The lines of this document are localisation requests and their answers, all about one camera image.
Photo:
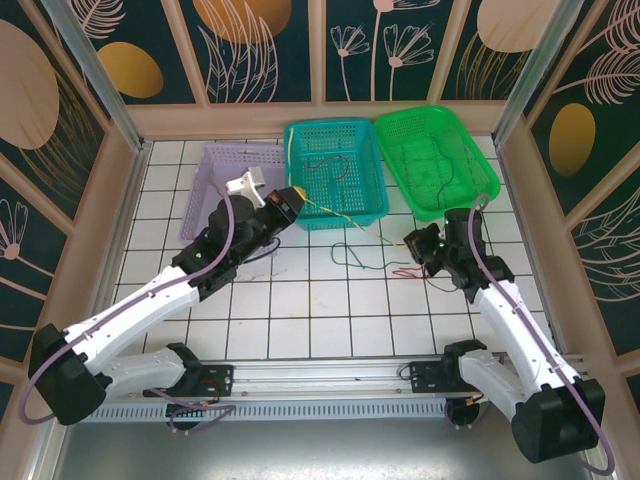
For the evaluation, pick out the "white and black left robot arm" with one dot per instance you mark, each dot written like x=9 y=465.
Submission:
x=135 y=312

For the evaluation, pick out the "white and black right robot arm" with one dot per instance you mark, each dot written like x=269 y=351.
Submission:
x=520 y=340

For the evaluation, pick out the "purple plastic basket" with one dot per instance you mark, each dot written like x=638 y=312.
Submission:
x=230 y=160

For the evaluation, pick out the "teal plastic basket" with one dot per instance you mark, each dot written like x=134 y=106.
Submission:
x=360 y=150

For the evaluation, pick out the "green plastic basket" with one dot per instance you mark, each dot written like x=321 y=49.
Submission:
x=470 y=165

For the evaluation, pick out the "grey metal shelf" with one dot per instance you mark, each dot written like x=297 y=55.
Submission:
x=320 y=450

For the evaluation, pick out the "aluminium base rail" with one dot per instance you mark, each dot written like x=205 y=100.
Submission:
x=320 y=375

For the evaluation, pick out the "aluminium frame post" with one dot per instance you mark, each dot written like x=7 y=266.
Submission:
x=530 y=75
x=100 y=85

